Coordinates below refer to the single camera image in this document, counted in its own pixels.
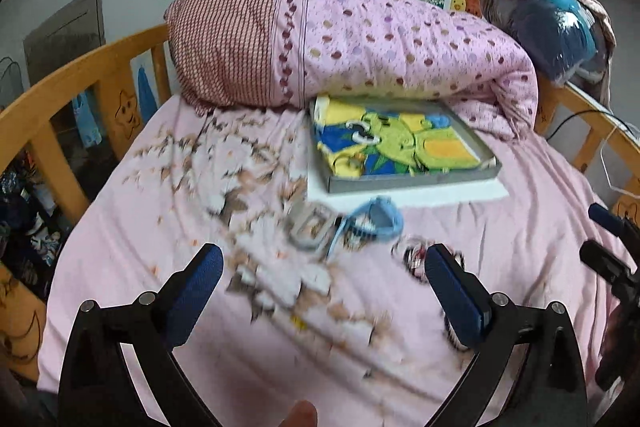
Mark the light blue wrist watch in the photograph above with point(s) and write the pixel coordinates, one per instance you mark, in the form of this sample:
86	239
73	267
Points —
380	217

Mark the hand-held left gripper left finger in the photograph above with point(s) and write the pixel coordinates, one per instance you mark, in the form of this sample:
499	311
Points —
197	282

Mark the pink floral bed sheet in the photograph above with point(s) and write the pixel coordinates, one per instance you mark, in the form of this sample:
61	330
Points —
500	232

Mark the dark clutter pile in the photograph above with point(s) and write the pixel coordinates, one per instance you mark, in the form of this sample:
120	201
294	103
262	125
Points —
30	217

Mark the grey cardboard tray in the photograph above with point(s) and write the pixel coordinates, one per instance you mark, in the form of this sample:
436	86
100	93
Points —
400	183

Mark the blue cloth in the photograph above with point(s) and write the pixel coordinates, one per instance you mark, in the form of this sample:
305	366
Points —
146	94

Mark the light blue bag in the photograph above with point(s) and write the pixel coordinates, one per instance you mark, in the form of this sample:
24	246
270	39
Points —
87	122

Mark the grey metal buckle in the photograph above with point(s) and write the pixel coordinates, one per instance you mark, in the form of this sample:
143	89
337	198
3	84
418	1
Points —
300	238

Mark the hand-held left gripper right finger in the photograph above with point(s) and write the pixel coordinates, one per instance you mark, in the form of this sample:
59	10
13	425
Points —
452	292

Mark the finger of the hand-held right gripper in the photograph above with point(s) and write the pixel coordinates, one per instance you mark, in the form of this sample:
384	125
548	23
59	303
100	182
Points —
600	257
607	217

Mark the blue item in plastic bag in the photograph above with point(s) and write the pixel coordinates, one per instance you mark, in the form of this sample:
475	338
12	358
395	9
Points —
550	27

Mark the pink dotted rolled quilt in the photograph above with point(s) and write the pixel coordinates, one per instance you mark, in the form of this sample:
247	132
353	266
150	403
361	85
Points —
375	37

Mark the person's left hand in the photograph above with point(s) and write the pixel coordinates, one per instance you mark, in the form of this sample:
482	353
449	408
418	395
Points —
299	414

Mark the white flat board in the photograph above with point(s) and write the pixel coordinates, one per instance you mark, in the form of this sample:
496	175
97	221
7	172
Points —
450	198

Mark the wooden bed frame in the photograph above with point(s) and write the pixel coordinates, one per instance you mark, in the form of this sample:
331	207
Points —
75	67

